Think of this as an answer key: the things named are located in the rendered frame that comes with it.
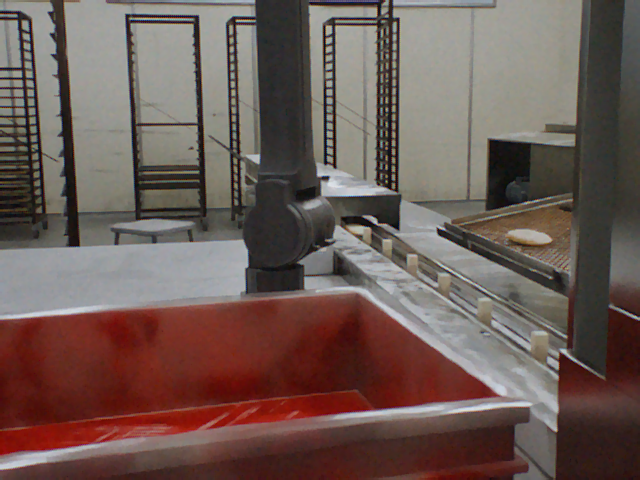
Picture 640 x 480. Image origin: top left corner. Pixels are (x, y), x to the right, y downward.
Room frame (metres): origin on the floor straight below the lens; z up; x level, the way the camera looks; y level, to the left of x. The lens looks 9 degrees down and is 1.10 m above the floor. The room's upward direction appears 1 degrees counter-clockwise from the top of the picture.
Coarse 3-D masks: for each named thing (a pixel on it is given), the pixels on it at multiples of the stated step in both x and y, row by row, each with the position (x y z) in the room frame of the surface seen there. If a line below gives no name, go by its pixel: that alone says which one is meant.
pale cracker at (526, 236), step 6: (510, 234) 1.19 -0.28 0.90; (516, 234) 1.17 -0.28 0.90; (522, 234) 1.17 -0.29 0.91; (528, 234) 1.16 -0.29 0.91; (534, 234) 1.15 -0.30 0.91; (540, 234) 1.14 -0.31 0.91; (516, 240) 1.16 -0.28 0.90; (522, 240) 1.15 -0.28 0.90; (528, 240) 1.14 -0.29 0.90; (534, 240) 1.13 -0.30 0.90; (540, 240) 1.13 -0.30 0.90; (546, 240) 1.12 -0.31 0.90
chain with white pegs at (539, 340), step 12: (240, 156) 3.89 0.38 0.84; (384, 240) 1.34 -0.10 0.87; (384, 252) 1.33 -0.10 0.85; (408, 264) 1.20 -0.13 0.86; (420, 276) 1.19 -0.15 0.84; (444, 276) 1.06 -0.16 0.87; (444, 288) 1.06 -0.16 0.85; (480, 300) 0.93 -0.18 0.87; (480, 312) 0.92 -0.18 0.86; (540, 336) 0.78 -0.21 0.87; (540, 348) 0.78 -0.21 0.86
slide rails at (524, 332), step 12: (372, 240) 1.47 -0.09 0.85; (396, 252) 1.33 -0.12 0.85; (396, 264) 1.24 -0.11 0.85; (420, 264) 1.23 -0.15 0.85; (432, 276) 1.15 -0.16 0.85; (432, 288) 1.07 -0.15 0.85; (456, 288) 1.07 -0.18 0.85; (468, 300) 1.00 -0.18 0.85; (468, 312) 0.95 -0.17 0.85; (492, 312) 0.94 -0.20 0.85; (504, 324) 0.89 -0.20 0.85; (516, 324) 0.89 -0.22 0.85; (504, 336) 0.85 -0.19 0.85; (528, 336) 0.85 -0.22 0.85; (552, 348) 0.80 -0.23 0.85; (540, 360) 0.76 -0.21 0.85
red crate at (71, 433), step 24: (192, 408) 0.71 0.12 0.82; (216, 408) 0.71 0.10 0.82; (240, 408) 0.71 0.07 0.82; (264, 408) 0.71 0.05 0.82; (288, 408) 0.71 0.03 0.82; (312, 408) 0.71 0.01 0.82; (336, 408) 0.71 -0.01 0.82; (360, 408) 0.71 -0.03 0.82; (0, 432) 0.67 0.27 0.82; (24, 432) 0.67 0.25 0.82; (48, 432) 0.67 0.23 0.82; (72, 432) 0.66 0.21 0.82; (96, 432) 0.66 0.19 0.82; (120, 432) 0.66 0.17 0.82; (144, 432) 0.66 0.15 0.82; (168, 432) 0.66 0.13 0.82
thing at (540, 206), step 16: (512, 208) 1.37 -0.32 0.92; (528, 208) 1.37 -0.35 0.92; (544, 208) 1.36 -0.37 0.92; (448, 224) 1.32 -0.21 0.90; (464, 224) 1.34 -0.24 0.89; (496, 224) 1.31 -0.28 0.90; (528, 224) 1.27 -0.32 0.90; (544, 224) 1.25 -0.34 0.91; (560, 224) 1.23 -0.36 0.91; (480, 240) 1.19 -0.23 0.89; (496, 240) 1.20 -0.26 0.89; (512, 256) 1.08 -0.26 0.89; (528, 256) 1.03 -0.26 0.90; (544, 256) 1.06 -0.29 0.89; (560, 256) 1.05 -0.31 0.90; (544, 272) 0.99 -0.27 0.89
